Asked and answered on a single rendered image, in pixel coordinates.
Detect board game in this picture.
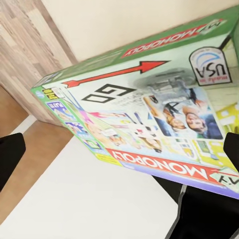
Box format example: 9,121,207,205
30,5,239,200

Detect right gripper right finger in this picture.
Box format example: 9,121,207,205
223,132,239,173

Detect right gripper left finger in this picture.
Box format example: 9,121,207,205
0,133,26,192

